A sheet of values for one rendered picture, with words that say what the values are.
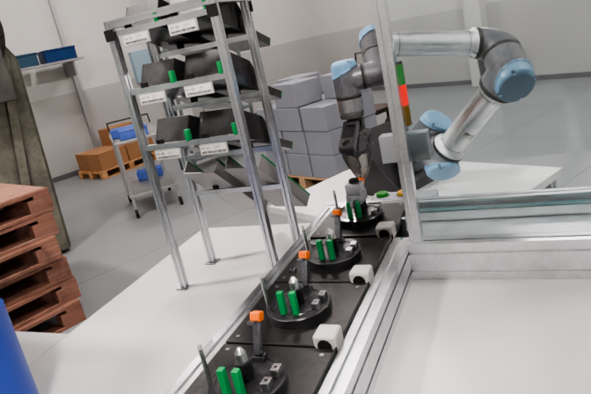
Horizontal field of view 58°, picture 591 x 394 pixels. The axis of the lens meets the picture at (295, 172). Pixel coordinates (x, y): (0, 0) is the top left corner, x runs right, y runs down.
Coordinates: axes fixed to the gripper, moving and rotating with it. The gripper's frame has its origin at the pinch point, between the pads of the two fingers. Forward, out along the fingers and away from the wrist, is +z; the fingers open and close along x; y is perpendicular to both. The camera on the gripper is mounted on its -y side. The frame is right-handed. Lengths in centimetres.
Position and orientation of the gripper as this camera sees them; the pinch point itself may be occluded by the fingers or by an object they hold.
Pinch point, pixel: (361, 178)
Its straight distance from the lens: 162.8
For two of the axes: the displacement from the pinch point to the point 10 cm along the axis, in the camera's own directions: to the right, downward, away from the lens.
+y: 3.6, -3.2, 8.8
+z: 2.0, 9.4, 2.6
